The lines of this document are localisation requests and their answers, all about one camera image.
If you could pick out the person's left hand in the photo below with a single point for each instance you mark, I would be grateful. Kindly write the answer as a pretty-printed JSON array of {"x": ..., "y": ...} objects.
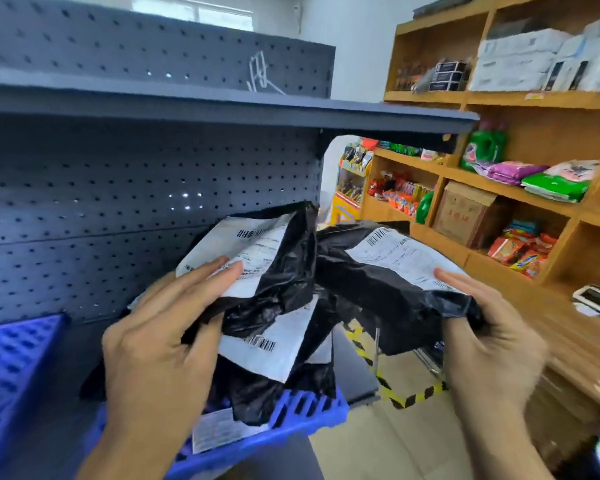
[{"x": 155, "y": 374}]

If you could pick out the person's right hand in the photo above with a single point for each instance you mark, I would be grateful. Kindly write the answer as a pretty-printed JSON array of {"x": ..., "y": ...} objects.
[{"x": 495, "y": 359}]

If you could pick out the white paper label card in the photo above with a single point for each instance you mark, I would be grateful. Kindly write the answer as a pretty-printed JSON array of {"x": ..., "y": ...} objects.
[{"x": 220, "y": 429}]

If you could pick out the blue plastic pallet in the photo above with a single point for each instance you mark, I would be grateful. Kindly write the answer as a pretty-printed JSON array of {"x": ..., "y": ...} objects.
[
  {"x": 15, "y": 364},
  {"x": 305, "y": 409}
]

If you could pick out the grey metal shelving unit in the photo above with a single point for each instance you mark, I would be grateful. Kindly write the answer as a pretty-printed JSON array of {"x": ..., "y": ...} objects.
[{"x": 130, "y": 169}]

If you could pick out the person's left forearm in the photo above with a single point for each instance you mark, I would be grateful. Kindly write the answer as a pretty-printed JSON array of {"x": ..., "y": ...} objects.
[{"x": 130, "y": 459}]

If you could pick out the person's right forearm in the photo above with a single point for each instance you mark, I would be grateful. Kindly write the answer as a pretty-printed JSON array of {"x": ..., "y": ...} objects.
[{"x": 500, "y": 444}]

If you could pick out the pile of orange snack packets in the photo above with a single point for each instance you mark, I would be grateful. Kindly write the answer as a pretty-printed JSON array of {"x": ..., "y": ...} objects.
[{"x": 520, "y": 249}]

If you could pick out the cardboard carton red print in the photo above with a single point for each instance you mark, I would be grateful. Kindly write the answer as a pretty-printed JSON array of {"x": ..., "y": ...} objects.
[{"x": 465, "y": 214}]

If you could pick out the slim green bottle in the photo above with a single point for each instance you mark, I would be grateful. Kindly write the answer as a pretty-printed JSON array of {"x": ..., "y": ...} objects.
[{"x": 424, "y": 208}]

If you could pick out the purple packet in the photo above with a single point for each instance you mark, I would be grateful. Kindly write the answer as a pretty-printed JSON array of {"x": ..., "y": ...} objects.
[{"x": 515, "y": 172}]

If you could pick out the green white packet bags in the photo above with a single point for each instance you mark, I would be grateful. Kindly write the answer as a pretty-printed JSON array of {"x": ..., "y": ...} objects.
[{"x": 560, "y": 182}]

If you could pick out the pile of red snack packets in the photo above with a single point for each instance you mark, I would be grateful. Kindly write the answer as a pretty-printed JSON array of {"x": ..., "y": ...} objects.
[{"x": 400, "y": 194}]

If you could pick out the green detergent bottle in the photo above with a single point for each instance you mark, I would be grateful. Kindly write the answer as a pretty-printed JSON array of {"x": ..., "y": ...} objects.
[{"x": 485, "y": 147}]

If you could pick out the yellow blue display carton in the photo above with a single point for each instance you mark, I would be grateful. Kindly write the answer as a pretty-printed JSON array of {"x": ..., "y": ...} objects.
[{"x": 350, "y": 194}]

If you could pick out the green snack packets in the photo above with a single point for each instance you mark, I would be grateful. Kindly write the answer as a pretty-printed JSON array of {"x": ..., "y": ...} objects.
[{"x": 400, "y": 148}]

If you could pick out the wooden shelving unit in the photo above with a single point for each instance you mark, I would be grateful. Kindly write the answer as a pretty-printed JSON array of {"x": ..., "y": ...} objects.
[{"x": 545, "y": 129}]

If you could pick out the black flat device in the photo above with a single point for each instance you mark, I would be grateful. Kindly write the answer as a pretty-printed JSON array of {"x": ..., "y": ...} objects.
[{"x": 442, "y": 5}]

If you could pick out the clear glass window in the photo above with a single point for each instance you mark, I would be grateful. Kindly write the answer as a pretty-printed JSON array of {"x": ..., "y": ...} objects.
[{"x": 190, "y": 12}]

